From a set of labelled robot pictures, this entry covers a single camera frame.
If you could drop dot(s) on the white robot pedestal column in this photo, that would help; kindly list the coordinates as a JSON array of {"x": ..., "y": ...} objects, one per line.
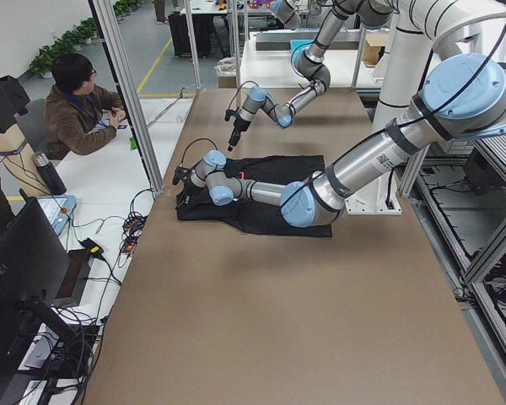
[{"x": 407, "y": 63}]

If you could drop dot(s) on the aluminium frame post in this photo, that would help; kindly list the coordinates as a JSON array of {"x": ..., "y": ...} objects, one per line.
[{"x": 108, "y": 31}]

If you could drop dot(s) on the blue plastic tray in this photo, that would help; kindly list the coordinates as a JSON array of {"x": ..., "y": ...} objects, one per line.
[{"x": 300, "y": 44}]

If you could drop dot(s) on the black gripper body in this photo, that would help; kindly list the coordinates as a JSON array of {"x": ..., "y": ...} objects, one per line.
[
  {"x": 186, "y": 186},
  {"x": 237, "y": 125}
]

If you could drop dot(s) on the black Huawei monitor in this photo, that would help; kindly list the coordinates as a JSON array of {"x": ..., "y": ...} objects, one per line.
[{"x": 33, "y": 264}]

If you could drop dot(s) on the black printed t-shirt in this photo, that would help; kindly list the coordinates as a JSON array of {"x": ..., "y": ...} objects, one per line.
[{"x": 255, "y": 217}]

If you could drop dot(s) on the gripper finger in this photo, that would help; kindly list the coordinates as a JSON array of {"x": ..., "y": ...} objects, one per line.
[
  {"x": 231, "y": 141},
  {"x": 237, "y": 135}
]

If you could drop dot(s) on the black thermos bottle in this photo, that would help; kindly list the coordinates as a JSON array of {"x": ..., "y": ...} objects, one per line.
[{"x": 48, "y": 174}]

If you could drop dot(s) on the blue grey teach pendant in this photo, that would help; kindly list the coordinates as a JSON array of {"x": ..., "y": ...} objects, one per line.
[{"x": 58, "y": 210}]

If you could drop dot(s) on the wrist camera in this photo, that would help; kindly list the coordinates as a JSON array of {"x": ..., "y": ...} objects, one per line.
[
  {"x": 181, "y": 174},
  {"x": 231, "y": 113}
]

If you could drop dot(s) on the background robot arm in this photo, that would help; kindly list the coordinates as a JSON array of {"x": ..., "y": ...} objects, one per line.
[{"x": 286, "y": 13}]

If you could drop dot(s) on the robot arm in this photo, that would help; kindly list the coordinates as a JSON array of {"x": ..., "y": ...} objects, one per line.
[
  {"x": 309, "y": 63},
  {"x": 463, "y": 97}
]

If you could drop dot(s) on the black power strip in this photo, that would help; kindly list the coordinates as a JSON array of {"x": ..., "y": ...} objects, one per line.
[{"x": 132, "y": 229}]

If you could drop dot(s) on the seated man brown jacket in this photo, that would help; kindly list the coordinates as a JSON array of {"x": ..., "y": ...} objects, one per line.
[{"x": 80, "y": 116}]

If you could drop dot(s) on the cardboard box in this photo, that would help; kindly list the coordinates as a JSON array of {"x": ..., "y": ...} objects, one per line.
[{"x": 374, "y": 47}]

